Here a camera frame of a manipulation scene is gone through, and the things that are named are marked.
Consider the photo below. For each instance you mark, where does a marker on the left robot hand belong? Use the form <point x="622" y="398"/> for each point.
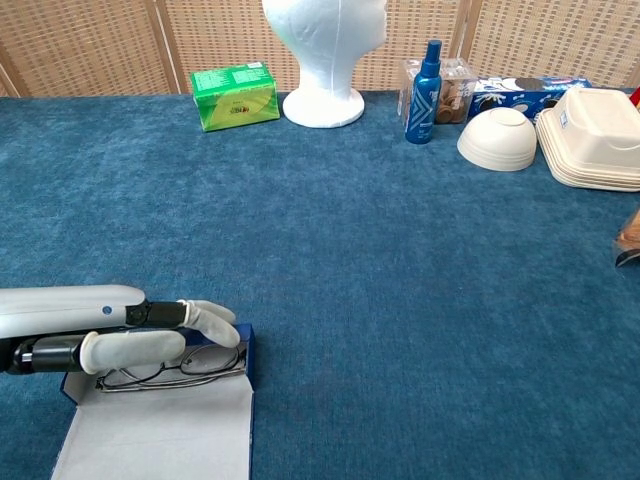
<point x="60" y="307"/>

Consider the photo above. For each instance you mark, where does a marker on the thin-framed eyeglasses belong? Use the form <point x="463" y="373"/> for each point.
<point x="210" y="360"/>

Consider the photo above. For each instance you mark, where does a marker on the blue glasses case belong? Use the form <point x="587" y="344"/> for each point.
<point x="165" y="435"/>

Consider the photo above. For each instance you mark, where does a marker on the wicker folding screen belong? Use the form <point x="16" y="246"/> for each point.
<point x="90" y="45"/>

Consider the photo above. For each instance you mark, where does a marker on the green cardboard box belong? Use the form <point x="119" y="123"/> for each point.
<point x="235" y="100"/>

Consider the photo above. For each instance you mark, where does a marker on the blue table cloth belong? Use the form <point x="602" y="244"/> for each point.
<point x="375" y="300"/>

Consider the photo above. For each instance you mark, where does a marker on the white foam mannequin head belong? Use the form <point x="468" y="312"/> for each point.
<point x="325" y="50"/>

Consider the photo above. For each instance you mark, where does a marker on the blue spray bottle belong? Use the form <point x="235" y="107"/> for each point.
<point x="422" y="105"/>

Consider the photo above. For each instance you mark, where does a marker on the clear plastic biscuit box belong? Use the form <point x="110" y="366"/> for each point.
<point x="452" y="95"/>

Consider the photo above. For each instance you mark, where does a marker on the cream upturned bowl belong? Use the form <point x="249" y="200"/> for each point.
<point x="495" y="140"/>

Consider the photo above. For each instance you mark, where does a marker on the blue cookie box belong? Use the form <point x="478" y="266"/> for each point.
<point x="500" y="92"/>

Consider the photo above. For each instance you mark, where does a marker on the cream lunch box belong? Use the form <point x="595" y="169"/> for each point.
<point x="590" y="140"/>

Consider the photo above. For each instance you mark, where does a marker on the bread in clear bag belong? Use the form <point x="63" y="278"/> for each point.
<point x="631" y="240"/>

